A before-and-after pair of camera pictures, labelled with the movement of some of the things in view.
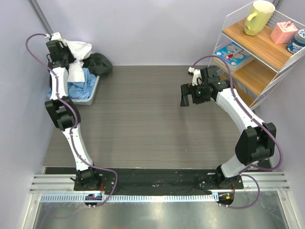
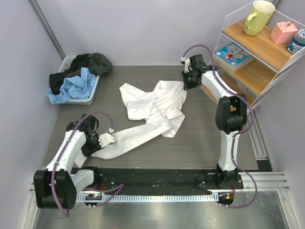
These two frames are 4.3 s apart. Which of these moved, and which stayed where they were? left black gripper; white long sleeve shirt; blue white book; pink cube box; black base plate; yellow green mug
Moved: left black gripper; white long sleeve shirt
Stayed: black base plate; pink cube box; blue white book; yellow green mug
